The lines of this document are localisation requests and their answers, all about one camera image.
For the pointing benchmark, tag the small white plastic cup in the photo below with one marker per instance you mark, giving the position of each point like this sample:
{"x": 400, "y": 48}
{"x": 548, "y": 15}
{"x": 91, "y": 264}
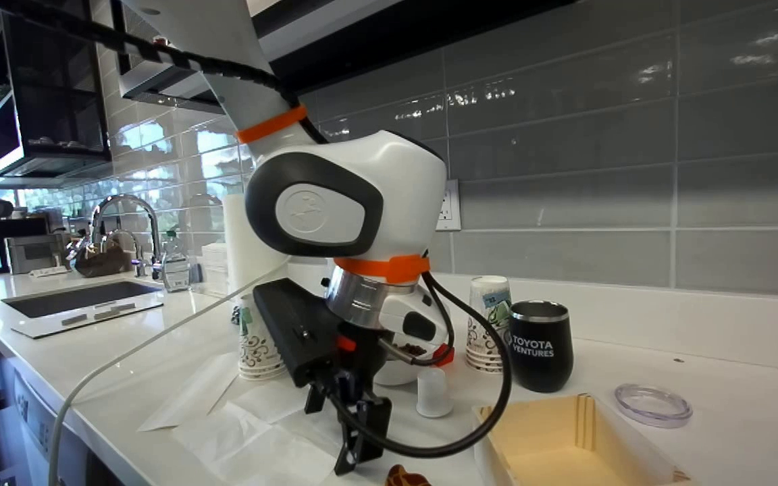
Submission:
{"x": 434, "y": 395}

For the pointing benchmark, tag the kitchen sink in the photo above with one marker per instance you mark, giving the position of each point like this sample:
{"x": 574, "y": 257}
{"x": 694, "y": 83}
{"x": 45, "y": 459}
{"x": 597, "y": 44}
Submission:
{"x": 73, "y": 297}

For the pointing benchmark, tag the brown snack piece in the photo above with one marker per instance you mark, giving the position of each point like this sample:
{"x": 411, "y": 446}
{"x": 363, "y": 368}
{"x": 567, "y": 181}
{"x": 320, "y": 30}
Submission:
{"x": 407, "y": 476}

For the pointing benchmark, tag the white paper towel roll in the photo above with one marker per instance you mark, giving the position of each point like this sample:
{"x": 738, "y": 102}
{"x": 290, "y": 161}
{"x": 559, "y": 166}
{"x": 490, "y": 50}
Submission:
{"x": 239, "y": 253}

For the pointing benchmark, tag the clear plastic lid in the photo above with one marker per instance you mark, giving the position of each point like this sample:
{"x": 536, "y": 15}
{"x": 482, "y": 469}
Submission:
{"x": 627, "y": 408}

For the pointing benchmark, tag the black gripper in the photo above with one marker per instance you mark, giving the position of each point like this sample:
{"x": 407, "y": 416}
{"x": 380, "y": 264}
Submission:
{"x": 363, "y": 366}

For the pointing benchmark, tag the red bottle cap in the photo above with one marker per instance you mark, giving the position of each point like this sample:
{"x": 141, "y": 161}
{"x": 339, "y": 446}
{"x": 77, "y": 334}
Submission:
{"x": 443, "y": 354}

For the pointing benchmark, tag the white wall outlet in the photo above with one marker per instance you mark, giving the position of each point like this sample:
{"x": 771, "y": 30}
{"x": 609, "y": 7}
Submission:
{"x": 453, "y": 211}

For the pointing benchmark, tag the wooden box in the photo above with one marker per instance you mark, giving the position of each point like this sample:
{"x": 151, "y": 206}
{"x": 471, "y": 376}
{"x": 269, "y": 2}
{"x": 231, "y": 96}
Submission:
{"x": 578, "y": 449}

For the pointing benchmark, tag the black range hood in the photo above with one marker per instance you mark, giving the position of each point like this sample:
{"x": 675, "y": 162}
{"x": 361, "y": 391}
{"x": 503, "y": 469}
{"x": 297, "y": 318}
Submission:
{"x": 390, "y": 29}

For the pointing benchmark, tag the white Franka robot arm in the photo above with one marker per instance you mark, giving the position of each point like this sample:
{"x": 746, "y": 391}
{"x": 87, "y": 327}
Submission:
{"x": 399, "y": 189}

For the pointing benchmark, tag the chrome curved faucet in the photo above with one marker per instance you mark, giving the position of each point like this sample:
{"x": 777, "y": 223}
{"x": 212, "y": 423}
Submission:
{"x": 151, "y": 220}

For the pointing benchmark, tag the paper cup with green print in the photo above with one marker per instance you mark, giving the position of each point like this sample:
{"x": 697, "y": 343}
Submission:
{"x": 251, "y": 347}

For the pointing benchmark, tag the black glass wall cabinet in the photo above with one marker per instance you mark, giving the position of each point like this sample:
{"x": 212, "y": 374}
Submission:
{"x": 47, "y": 83}

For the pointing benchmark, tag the white napkin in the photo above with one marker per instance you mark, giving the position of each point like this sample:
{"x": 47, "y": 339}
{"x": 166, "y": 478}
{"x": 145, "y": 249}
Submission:
{"x": 255, "y": 446}

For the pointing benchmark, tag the black tumbler with white lettering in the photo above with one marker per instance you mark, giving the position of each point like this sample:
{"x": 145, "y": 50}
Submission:
{"x": 542, "y": 353}

